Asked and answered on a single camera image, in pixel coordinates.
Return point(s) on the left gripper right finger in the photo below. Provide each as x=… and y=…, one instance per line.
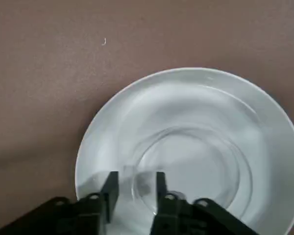
x=181, y=218

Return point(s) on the clear glass petri dish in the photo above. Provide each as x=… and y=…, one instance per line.
x=198, y=171

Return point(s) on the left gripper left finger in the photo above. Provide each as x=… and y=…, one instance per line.
x=83, y=215

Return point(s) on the tiny white thread scrap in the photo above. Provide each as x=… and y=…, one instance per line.
x=104, y=42

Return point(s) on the white ceramic saucer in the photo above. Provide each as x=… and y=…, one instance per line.
x=186, y=102

